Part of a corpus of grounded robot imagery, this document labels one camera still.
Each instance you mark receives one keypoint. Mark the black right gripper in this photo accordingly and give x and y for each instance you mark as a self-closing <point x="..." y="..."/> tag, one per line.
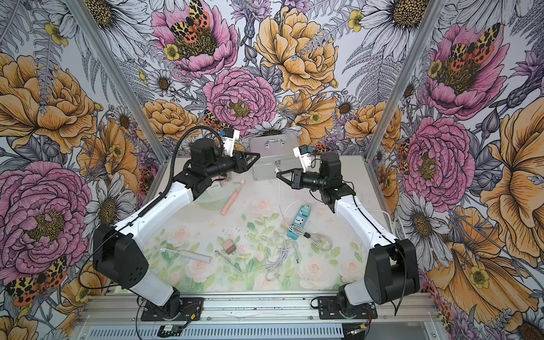
<point x="296" y="178"/>

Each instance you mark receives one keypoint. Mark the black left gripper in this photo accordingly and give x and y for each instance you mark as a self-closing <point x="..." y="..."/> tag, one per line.
<point x="244" y="166"/>

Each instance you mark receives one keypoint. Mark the teal power strip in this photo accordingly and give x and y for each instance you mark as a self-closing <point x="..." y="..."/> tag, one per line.
<point x="296" y="228"/>

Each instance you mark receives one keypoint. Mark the pink electric toothbrush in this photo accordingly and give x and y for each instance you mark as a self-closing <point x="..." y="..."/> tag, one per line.
<point x="232" y="199"/>

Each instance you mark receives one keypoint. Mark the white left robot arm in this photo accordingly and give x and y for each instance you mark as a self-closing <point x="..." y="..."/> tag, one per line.
<point x="118" y="249"/>

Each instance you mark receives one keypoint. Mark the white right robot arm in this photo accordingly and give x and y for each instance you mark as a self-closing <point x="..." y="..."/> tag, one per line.
<point x="391" y="270"/>

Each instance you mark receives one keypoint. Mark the silver first aid case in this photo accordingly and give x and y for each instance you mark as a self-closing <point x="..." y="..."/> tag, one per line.
<point x="276" y="153"/>

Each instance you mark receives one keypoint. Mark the white tube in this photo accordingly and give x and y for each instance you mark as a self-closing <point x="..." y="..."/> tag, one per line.
<point x="170" y="255"/>

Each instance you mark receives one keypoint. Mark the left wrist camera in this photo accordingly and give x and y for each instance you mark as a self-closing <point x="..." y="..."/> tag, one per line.
<point x="229" y="138"/>

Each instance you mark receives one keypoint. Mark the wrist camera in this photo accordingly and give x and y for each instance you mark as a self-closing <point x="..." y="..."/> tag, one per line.
<point x="229" y="138"/>
<point x="304" y="154"/>

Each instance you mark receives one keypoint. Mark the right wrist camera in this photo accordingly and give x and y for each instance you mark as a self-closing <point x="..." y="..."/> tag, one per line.
<point x="304" y="154"/>

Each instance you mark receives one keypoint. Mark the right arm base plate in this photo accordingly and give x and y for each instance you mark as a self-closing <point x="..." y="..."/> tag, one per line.
<point x="330" y="308"/>

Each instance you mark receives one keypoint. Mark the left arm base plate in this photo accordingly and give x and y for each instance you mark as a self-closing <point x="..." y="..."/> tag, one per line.
<point x="182" y="309"/>

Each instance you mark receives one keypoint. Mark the aluminium rail frame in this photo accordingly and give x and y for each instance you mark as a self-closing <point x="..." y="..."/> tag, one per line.
<point x="269" y="315"/>

